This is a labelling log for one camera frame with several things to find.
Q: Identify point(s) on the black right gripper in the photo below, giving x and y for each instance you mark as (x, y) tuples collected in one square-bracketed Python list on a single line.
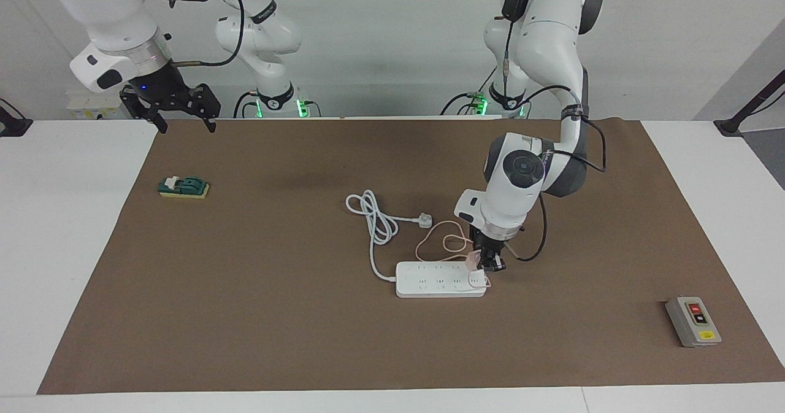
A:
[(163, 91)]

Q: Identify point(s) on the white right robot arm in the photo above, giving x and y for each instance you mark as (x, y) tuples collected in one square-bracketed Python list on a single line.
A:
[(113, 26)]

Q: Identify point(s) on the grey on-off switch box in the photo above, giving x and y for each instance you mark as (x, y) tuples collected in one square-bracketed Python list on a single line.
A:
[(693, 321)]

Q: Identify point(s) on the pink charger adapter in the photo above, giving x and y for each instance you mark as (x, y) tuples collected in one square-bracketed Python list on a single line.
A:
[(472, 258)]

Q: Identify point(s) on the green knife switch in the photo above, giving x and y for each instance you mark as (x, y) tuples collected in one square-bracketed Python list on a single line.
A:
[(184, 187)]

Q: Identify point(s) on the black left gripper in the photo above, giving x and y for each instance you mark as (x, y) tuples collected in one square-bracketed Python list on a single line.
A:
[(489, 243)]

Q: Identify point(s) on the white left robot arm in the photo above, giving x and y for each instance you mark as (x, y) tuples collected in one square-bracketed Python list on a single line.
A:
[(509, 204)]

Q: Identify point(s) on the black clamp stand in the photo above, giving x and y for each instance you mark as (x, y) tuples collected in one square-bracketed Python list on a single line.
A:
[(15, 127), (728, 127)]

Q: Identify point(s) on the white background box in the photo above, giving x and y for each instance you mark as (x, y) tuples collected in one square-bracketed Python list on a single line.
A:
[(92, 106)]

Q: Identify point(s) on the white power strip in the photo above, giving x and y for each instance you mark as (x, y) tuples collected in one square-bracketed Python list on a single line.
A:
[(429, 284)]

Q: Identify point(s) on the brown table mat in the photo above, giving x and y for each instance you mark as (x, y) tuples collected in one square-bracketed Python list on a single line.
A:
[(245, 315)]

